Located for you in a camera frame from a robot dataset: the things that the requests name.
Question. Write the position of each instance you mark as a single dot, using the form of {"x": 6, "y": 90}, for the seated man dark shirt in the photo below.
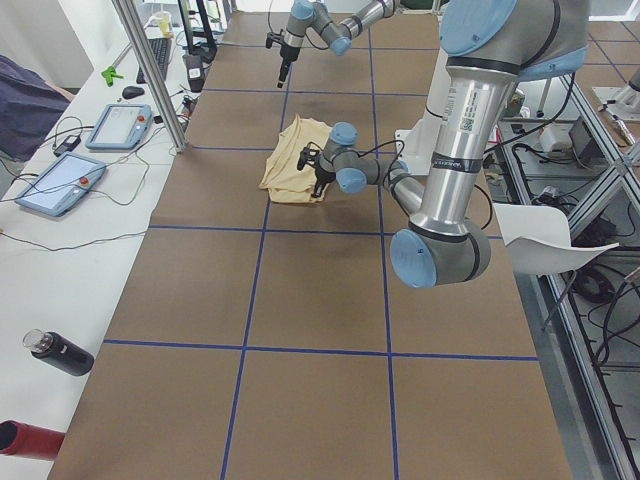
{"x": 30, "y": 107}

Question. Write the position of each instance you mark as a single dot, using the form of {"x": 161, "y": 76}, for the far blue teach pendant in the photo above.
{"x": 120, "y": 127}

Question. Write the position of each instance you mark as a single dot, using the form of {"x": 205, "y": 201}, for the black keyboard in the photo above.
{"x": 160, "y": 48}

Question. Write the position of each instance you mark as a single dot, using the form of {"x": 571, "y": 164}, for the brown paper table cover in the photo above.
{"x": 265, "y": 341}

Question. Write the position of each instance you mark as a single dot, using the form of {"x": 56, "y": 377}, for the green plastic clamp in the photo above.
{"x": 110, "y": 74}

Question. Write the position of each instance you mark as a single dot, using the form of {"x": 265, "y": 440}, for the black water bottle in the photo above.
{"x": 59, "y": 352}

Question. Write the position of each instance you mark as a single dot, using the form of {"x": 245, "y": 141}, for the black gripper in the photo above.
{"x": 286, "y": 52}
{"x": 321, "y": 176}

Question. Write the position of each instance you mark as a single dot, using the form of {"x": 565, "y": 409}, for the aluminium frame post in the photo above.
{"x": 130, "y": 21}

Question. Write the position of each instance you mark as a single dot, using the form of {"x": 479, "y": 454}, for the blue teach pendant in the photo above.
{"x": 120, "y": 127}
{"x": 60, "y": 187}

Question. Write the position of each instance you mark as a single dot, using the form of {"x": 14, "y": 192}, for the white plastic chair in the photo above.
{"x": 538, "y": 240}

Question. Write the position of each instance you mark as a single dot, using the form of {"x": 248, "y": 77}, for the red cylinder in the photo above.
{"x": 29, "y": 441}

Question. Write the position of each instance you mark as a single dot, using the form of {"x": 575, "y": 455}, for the black power adapter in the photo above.
{"x": 68, "y": 144}

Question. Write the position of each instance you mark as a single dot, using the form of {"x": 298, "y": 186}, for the beige long-sleeve printed shirt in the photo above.
{"x": 282, "y": 180}

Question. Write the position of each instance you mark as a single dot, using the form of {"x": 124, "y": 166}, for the near blue teach pendant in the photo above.
{"x": 60, "y": 187}

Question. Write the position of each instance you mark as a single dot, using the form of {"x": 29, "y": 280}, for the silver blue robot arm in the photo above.
{"x": 491, "y": 46}
{"x": 338, "y": 37}

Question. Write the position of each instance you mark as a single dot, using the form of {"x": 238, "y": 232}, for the black computer mouse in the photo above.
{"x": 131, "y": 92}

